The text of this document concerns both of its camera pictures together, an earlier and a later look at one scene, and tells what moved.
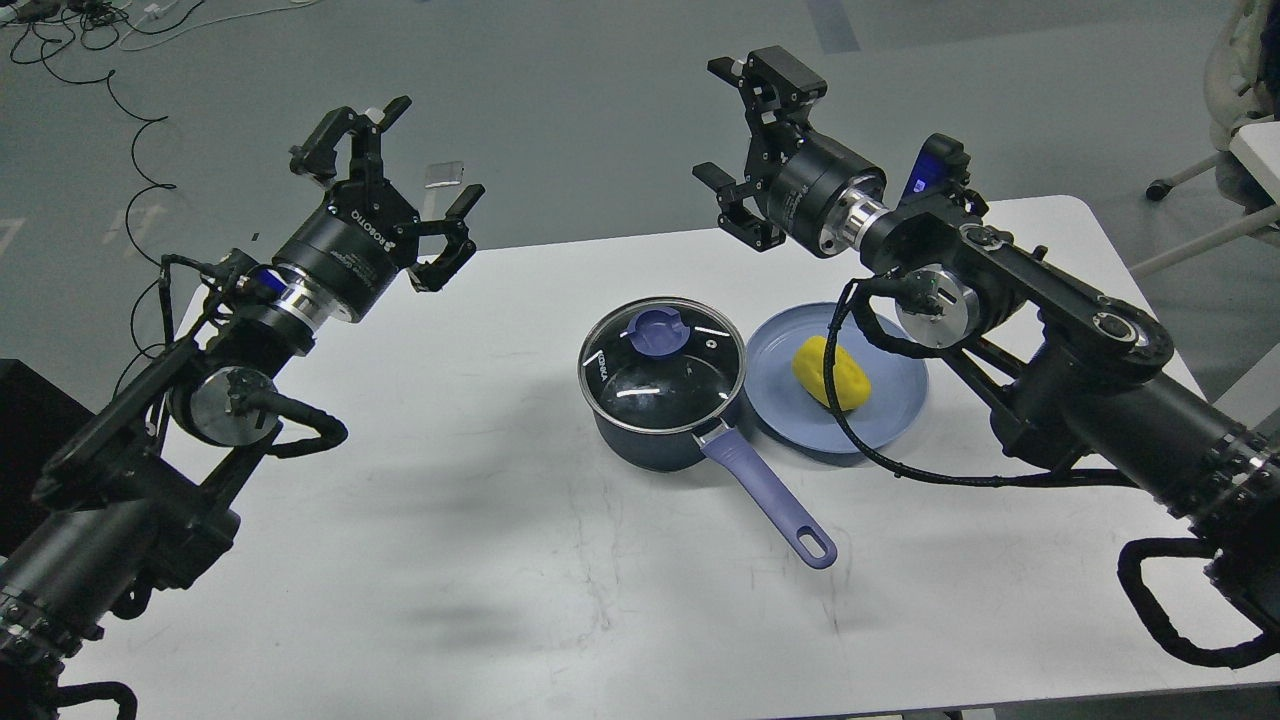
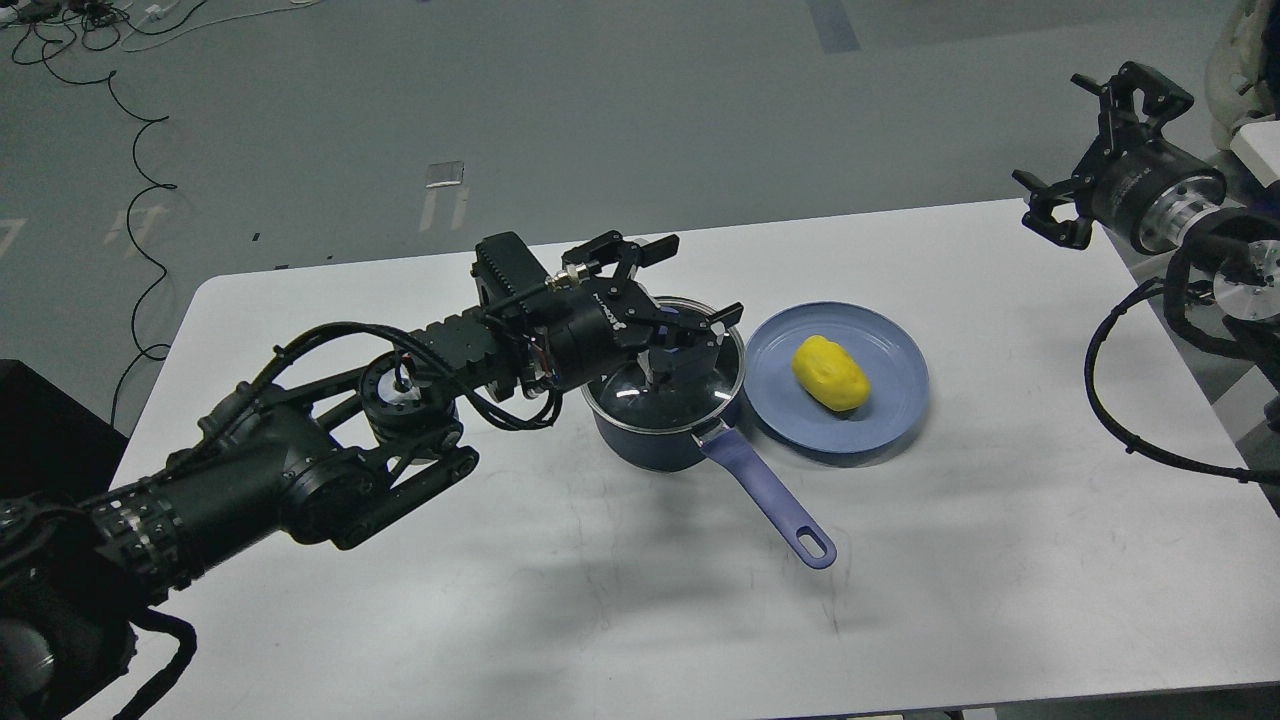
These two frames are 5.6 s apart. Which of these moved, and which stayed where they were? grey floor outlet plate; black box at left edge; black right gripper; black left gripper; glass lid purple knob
Moved: black right gripper; black left gripper; glass lid purple knob
Stayed: black box at left edge; grey floor outlet plate
